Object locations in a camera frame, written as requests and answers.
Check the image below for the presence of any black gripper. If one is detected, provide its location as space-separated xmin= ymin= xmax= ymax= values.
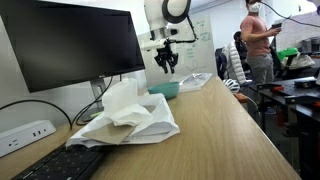
xmin=153 ymin=45 xmax=180 ymax=75

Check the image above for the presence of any teal bowl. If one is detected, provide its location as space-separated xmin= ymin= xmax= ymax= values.
xmin=146 ymin=81 xmax=181 ymax=101

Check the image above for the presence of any clear plastic bag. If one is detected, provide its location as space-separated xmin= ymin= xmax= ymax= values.
xmin=169 ymin=72 xmax=214 ymax=94

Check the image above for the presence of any whiteboard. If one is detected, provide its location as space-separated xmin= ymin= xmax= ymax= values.
xmin=137 ymin=13 xmax=218 ymax=88

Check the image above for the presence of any white bicycle helmet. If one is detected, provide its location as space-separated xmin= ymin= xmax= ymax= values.
xmin=222 ymin=78 xmax=241 ymax=95

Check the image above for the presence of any seated person white jacket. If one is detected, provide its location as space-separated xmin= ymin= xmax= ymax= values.
xmin=215 ymin=30 xmax=249 ymax=86

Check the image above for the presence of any silver monitor stand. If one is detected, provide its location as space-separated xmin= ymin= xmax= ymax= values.
xmin=79 ymin=78 xmax=108 ymax=123

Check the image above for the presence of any brown cardboard piece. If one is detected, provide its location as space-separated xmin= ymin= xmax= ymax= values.
xmin=81 ymin=121 xmax=137 ymax=146

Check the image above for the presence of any standing person pink shirt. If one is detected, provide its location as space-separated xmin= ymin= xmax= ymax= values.
xmin=239 ymin=0 xmax=284 ymax=85

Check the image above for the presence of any black computer monitor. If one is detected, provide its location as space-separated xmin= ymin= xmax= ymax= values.
xmin=0 ymin=0 xmax=146 ymax=94

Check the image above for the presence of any green object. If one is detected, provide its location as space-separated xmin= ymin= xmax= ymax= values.
xmin=277 ymin=47 xmax=300 ymax=62

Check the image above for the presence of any black perforated work table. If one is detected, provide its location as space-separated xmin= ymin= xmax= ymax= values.
xmin=249 ymin=76 xmax=320 ymax=180

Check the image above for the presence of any black keyboard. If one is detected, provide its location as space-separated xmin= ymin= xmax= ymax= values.
xmin=10 ymin=143 xmax=108 ymax=180

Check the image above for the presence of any white power strip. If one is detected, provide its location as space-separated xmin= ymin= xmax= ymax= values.
xmin=0 ymin=119 xmax=57 ymax=159

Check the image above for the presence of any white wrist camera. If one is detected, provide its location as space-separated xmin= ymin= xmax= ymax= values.
xmin=139 ymin=37 xmax=168 ymax=52

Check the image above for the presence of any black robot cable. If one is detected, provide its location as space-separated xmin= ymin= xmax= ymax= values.
xmin=170 ymin=14 xmax=198 ymax=45

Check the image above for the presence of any black monitor cable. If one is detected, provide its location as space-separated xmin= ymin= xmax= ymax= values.
xmin=71 ymin=75 xmax=115 ymax=127

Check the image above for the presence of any orange handled black clamp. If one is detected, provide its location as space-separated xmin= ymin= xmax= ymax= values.
xmin=270 ymin=85 xmax=285 ymax=93

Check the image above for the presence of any black hanging cable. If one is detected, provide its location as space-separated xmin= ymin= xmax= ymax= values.
xmin=259 ymin=0 xmax=320 ymax=30

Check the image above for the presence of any black power cable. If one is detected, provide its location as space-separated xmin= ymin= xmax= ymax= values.
xmin=0 ymin=98 xmax=73 ymax=131

